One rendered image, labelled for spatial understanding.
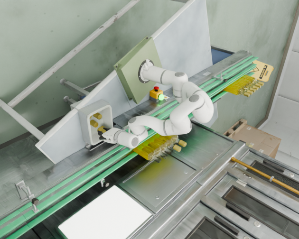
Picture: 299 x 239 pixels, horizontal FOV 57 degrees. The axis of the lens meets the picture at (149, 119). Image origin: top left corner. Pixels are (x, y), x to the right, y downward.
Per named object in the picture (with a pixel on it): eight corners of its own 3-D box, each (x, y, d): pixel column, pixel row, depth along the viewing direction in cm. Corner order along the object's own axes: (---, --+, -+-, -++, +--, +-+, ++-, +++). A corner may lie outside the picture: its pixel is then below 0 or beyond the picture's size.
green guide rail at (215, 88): (126, 140, 179) (134, 145, 174) (126, 139, 178) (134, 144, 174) (249, 62, 285) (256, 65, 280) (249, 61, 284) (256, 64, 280)
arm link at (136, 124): (172, 127, 149) (138, 131, 158) (163, 109, 141) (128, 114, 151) (169, 139, 143) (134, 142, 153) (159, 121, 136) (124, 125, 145)
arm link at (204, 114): (200, 83, 144) (217, 96, 133) (208, 100, 153) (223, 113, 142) (179, 98, 143) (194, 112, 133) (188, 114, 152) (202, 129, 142)
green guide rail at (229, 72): (125, 131, 175) (134, 136, 170) (125, 130, 174) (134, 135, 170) (251, 56, 281) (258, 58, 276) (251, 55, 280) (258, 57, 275)
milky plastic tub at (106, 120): (83, 140, 169) (91, 147, 164) (78, 110, 156) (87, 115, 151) (105, 128, 179) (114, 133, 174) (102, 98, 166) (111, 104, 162)
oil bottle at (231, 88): (219, 88, 255) (247, 99, 239) (219, 83, 252) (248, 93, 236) (221, 87, 258) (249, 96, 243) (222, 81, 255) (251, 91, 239)
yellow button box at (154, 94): (149, 98, 203) (156, 102, 198) (149, 89, 198) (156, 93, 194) (155, 95, 207) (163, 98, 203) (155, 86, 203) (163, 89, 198)
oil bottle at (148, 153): (127, 148, 185) (151, 163, 173) (127, 141, 181) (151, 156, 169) (133, 143, 188) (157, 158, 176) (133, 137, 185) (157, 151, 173)
